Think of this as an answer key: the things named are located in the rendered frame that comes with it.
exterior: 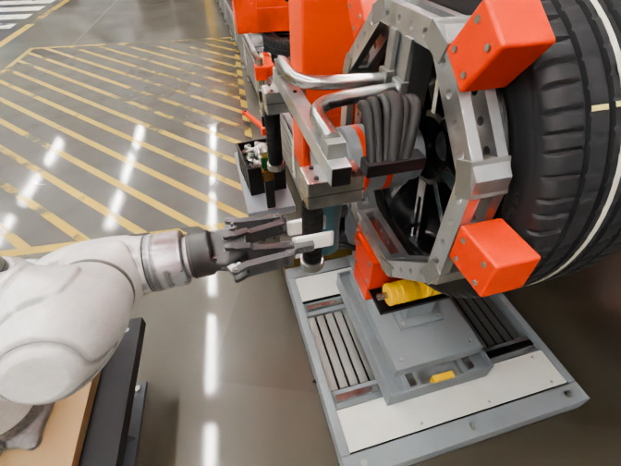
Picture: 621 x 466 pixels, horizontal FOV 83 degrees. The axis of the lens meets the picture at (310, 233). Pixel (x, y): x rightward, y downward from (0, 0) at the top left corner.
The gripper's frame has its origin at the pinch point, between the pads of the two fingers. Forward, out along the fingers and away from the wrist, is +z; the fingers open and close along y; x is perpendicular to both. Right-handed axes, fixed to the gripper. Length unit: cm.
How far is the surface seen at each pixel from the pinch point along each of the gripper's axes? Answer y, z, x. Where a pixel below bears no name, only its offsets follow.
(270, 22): -254, 39, -25
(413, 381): 6, 31, -65
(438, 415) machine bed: 14, 38, -75
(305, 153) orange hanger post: -61, 15, -21
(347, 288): -36, 25, -68
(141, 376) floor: -28, -55, -83
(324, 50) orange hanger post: -61, 21, 11
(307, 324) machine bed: -28, 7, -75
